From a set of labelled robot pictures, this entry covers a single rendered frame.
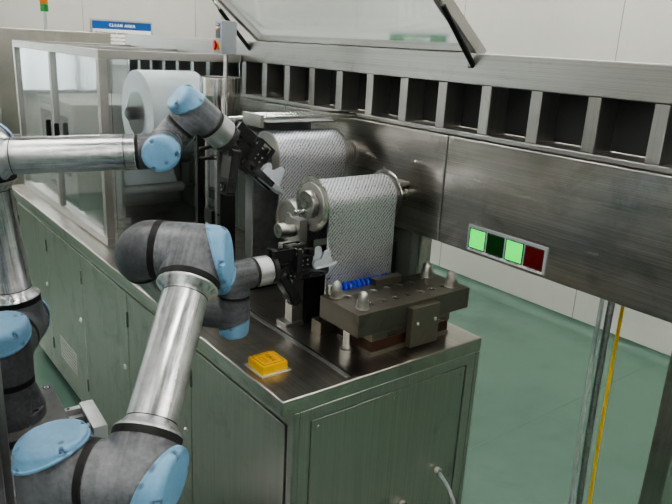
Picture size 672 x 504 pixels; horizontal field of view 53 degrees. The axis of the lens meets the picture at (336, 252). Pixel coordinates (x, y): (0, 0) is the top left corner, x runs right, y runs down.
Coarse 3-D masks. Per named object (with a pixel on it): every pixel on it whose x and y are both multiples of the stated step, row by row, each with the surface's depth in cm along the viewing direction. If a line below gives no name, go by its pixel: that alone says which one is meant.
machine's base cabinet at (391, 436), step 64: (64, 256) 283; (64, 320) 298; (128, 320) 230; (128, 384) 239; (192, 384) 193; (384, 384) 167; (448, 384) 183; (192, 448) 200; (256, 448) 167; (320, 448) 159; (384, 448) 174; (448, 448) 191
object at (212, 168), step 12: (204, 144) 200; (204, 156) 201; (216, 156) 189; (204, 168) 202; (216, 168) 193; (204, 180) 203; (216, 180) 194; (204, 192) 202; (216, 192) 195; (204, 204) 205; (216, 204) 196; (228, 204) 194; (204, 216) 201; (216, 216) 197; (228, 216) 195; (228, 228) 196
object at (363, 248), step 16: (336, 224) 177; (352, 224) 180; (368, 224) 184; (384, 224) 188; (336, 240) 178; (352, 240) 182; (368, 240) 185; (384, 240) 189; (336, 256) 180; (352, 256) 183; (368, 256) 187; (384, 256) 191; (336, 272) 181; (352, 272) 185; (368, 272) 189; (384, 272) 193
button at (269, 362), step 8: (264, 352) 165; (272, 352) 165; (248, 360) 163; (256, 360) 161; (264, 360) 161; (272, 360) 161; (280, 360) 161; (256, 368) 160; (264, 368) 158; (272, 368) 159; (280, 368) 161
